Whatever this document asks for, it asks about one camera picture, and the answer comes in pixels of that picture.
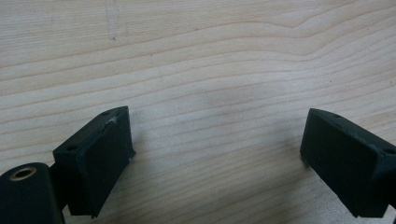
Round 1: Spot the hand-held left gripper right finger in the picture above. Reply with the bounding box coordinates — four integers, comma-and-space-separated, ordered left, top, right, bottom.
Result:
299, 107, 396, 218

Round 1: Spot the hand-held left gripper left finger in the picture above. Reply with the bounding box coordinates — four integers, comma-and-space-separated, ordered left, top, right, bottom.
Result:
49, 105, 136, 219

